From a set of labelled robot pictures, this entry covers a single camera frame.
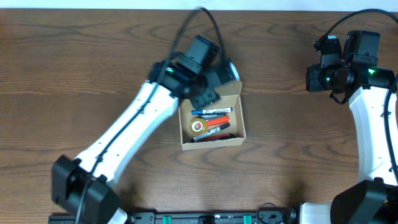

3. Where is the blue whiteboard marker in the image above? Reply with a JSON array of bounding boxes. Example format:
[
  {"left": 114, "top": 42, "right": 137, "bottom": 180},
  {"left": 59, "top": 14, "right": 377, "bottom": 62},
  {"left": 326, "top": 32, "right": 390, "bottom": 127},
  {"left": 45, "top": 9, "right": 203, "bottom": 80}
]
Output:
[{"left": 191, "top": 107, "right": 233, "bottom": 115}]

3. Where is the red stapler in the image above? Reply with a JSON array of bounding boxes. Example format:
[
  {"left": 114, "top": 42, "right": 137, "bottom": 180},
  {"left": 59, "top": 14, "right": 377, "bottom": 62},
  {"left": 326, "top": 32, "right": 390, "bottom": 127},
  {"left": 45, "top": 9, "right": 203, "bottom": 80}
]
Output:
[{"left": 199, "top": 116, "right": 229, "bottom": 127}]

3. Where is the yellow tape roll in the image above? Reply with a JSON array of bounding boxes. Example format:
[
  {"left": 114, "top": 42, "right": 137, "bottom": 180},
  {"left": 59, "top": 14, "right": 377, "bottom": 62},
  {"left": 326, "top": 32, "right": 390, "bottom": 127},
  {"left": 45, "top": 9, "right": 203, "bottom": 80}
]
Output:
[{"left": 189, "top": 118, "right": 208, "bottom": 136}]

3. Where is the cardboard box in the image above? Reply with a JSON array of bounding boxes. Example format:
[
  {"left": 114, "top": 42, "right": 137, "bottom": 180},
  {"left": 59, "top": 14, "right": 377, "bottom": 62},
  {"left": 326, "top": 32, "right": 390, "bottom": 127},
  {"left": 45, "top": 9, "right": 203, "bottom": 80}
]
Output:
[{"left": 178, "top": 80, "right": 246, "bottom": 151}]

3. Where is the black marker pen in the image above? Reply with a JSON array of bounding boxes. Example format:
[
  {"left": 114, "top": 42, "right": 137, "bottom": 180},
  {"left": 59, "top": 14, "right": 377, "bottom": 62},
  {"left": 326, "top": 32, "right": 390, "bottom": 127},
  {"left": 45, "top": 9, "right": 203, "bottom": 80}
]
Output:
[{"left": 191, "top": 123, "right": 230, "bottom": 142}]

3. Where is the red utility knife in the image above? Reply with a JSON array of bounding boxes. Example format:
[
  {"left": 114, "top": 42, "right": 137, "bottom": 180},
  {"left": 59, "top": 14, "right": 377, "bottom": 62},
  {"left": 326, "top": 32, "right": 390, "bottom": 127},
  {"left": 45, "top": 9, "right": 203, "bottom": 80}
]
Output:
[{"left": 200, "top": 133, "right": 236, "bottom": 142}]

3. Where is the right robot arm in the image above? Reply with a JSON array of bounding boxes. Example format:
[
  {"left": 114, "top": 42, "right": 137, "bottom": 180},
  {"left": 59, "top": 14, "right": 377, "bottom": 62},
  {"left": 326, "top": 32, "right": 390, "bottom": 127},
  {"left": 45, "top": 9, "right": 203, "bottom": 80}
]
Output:
[{"left": 298, "top": 30, "right": 397, "bottom": 223}]

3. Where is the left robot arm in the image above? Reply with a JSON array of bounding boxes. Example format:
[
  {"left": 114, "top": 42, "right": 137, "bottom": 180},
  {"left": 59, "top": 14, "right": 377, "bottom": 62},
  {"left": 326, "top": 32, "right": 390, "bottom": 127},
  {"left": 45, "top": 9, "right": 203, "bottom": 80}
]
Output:
[{"left": 51, "top": 35, "right": 221, "bottom": 223}]

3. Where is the left black cable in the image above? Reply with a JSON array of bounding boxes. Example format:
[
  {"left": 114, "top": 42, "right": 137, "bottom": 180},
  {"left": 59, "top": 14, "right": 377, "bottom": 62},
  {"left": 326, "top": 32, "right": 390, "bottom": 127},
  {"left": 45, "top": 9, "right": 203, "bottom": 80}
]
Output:
[{"left": 74, "top": 6, "right": 229, "bottom": 224}]

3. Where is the black cable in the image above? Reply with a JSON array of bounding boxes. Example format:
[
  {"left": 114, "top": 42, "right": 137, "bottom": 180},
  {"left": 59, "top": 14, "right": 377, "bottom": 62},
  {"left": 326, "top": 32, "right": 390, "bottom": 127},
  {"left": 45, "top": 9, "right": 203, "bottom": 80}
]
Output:
[
  {"left": 323, "top": 8, "right": 398, "bottom": 184},
  {"left": 74, "top": 6, "right": 229, "bottom": 224}
]

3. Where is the right black cable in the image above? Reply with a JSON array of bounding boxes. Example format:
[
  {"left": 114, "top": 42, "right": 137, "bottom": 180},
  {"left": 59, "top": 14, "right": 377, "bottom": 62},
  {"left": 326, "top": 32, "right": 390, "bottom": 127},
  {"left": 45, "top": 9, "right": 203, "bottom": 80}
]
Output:
[{"left": 323, "top": 8, "right": 398, "bottom": 184}]

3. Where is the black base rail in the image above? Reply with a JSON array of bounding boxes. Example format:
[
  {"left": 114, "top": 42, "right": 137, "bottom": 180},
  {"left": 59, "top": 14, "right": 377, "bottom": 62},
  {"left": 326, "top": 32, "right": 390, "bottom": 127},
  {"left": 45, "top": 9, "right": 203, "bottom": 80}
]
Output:
[{"left": 48, "top": 203, "right": 301, "bottom": 224}]

